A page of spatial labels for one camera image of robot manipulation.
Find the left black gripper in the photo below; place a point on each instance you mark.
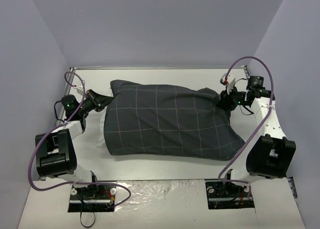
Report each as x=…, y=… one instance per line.
x=94, y=100

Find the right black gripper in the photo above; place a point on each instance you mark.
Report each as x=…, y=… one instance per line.
x=224, y=100

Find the white pillow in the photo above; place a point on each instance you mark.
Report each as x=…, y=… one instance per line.
x=101, y=140

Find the dark grey checked pillowcase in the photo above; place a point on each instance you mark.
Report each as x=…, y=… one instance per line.
x=171, y=120

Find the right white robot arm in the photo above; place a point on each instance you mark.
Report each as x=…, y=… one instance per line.
x=268, y=152

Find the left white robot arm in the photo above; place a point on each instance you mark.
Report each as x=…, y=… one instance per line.
x=56, y=156

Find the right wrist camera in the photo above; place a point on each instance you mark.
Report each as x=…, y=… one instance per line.
x=228, y=81

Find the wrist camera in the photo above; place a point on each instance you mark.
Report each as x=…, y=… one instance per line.
x=228, y=81
x=78, y=86

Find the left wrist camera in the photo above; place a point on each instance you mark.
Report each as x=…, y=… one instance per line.
x=78, y=86

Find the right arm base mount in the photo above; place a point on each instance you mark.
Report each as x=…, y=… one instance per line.
x=225, y=195

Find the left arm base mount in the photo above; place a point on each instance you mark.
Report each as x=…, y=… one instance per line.
x=92, y=199

